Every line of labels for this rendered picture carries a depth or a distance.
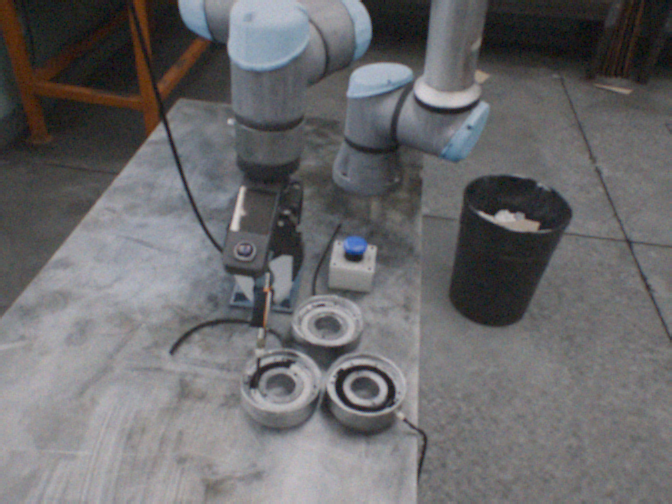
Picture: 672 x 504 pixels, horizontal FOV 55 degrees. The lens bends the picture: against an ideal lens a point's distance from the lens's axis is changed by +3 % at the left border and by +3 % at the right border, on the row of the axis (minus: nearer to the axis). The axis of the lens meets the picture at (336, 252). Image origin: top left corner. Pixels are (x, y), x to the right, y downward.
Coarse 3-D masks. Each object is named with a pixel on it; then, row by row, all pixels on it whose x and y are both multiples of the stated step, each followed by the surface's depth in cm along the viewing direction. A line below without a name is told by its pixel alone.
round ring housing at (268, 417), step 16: (272, 352) 85; (288, 352) 85; (304, 368) 84; (240, 384) 80; (272, 384) 84; (288, 384) 84; (320, 384) 81; (272, 400) 79; (288, 400) 80; (256, 416) 78; (272, 416) 77; (288, 416) 78; (304, 416) 79
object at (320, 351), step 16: (304, 304) 93; (320, 304) 94; (336, 304) 95; (352, 304) 93; (320, 320) 93; (336, 320) 93; (304, 336) 87; (320, 336) 89; (336, 336) 89; (352, 336) 89; (304, 352) 90; (320, 352) 87; (336, 352) 87; (352, 352) 91
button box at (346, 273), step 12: (336, 252) 102; (372, 252) 103; (336, 264) 100; (348, 264) 100; (360, 264) 100; (372, 264) 100; (336, 276) 100; (348, 276) 100; (360, 276) 100; (372, 276) 99; (336, 288) 102; (348, 288) 101; (360, 288) 101
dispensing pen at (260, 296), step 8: (272, 272) 79; (264, 288) 79; (272, 288) 81; (256, 296) 77; (264, 296) 77; (256, 304) 77; (264, 304) 77; (256, 312) 77; (264, 312) 77; (256, 320) 77; (264, 320) 77; (264, 328) 79; (256, 336) 79; (264, 336) 79; (256, 344) 79; (264, 344) 79; (256, 352) 79; (256, 360) 80; (256, 368) 80; (256, 376) 80; (256, 384) 80
